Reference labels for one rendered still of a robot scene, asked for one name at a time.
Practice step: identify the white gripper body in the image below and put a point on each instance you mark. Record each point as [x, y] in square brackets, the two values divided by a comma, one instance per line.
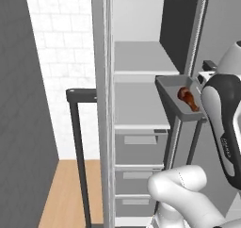
[205, 75]

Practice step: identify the large grey freezer drawer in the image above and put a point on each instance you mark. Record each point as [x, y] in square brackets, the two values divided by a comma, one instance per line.
[138, 150]

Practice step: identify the black metal frame stand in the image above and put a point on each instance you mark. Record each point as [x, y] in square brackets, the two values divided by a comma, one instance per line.
[80, 150]

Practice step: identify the dark grey tall cabinet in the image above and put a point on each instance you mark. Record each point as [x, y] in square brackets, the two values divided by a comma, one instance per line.
[22, 112]

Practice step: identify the grey meat container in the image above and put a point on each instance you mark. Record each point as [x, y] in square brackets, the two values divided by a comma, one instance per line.
[171, 92]

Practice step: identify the grey freezer door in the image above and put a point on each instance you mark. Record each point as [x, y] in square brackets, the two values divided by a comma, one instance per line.
[216, 24]

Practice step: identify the small grey freezer drawer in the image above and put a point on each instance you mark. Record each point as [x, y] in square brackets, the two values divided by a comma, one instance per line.
[135, 181]
[135, 206]

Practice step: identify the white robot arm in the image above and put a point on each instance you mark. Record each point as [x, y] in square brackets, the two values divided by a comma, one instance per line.
[185, 191]

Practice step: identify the grey freezer cabinet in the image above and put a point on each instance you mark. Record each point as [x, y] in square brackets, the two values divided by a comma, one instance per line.
[102, 81]

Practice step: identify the brown chicken drumstick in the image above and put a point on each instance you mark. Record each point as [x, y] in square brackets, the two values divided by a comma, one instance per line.
[187, 97]

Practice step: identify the grey freezer rack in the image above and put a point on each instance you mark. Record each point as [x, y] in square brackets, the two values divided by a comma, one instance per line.
[141, 57]
[138, 106]

